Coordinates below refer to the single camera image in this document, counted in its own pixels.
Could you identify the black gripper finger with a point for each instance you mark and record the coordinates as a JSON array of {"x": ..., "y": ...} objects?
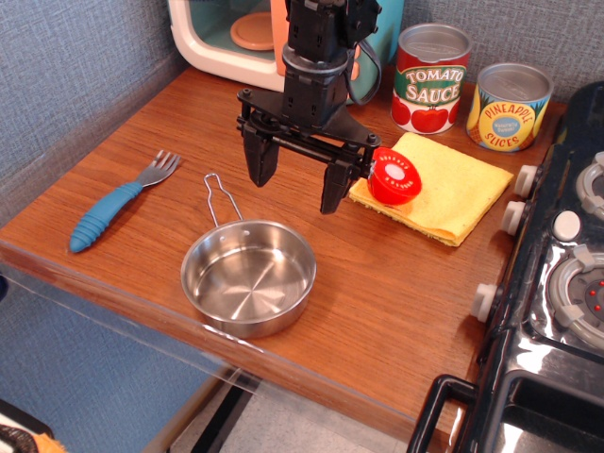
[
  {"x": 261, "y": 153},
  {"x": 338, "y": 178}
]

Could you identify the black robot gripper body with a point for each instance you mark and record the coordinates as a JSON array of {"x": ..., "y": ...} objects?
[{"x": 310, "y": 116}]

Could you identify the silver steel pot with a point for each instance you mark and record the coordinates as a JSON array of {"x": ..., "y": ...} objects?
[{"x": 248, "y": 278}]

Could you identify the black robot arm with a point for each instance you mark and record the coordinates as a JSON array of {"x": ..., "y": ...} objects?
[{"x": 323, "y": 30}]

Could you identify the teal toy microwave oven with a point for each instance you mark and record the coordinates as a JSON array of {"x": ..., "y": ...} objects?
[{"x": 201, "y": 30}]

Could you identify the red toy tomato half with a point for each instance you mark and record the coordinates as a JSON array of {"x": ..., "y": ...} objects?
[{"x": 393, "y": 179}]

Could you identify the orange toy plate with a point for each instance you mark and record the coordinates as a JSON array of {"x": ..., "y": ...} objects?
[{"x": 253, "y": 32}]

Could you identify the yellow folded cloth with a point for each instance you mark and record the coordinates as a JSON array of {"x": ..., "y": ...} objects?
[{"x": 457, "y": 190}]

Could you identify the tomato sauce can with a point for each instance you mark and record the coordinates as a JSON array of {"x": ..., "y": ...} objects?
[{"x": 430, "y": 71}]

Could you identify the pineapple slices can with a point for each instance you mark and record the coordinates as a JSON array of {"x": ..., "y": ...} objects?
[{"x": 509, "y": 105}]

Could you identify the black toy stove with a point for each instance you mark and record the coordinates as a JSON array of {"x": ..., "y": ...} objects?
[{"x": 540, "y": 380}]

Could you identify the orange plush toy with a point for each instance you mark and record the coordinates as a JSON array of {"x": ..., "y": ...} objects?
[{"x": 18, "y": 440}]

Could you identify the blue handled fork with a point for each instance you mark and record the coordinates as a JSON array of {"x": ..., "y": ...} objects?
[{"x": 97, "y": 219}]

